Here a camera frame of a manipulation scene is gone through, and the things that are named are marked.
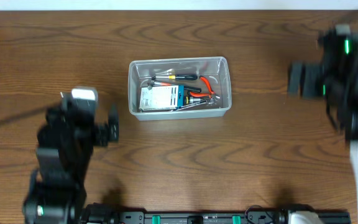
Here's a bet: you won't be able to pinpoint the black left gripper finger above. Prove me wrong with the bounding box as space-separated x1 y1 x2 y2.
108 104 119 141
60 86 98 114

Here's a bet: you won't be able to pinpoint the blue white cardboard box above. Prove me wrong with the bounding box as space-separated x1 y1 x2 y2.
139 85 185 111

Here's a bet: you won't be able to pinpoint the yellow black stubby screwdriver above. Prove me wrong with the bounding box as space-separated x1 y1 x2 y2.
183 96 204 105

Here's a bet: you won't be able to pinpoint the small yellow precision screwdriver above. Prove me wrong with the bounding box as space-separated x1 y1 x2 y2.
152 74 198 81

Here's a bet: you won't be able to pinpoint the red handled pliers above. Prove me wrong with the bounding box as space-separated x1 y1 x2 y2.
188 76 221 100

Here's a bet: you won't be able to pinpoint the thin metal wrench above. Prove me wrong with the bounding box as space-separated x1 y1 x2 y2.
172 98 214 111

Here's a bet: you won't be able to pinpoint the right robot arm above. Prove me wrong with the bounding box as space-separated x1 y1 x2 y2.
287 24 358 209

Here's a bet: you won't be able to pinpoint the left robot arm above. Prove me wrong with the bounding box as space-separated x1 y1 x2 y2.
22 86 119 223

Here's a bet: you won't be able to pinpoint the clear plastic container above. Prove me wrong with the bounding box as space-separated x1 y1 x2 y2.
128 57 232 121

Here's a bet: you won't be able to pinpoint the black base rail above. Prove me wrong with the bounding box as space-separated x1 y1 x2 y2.
77 203 352 224

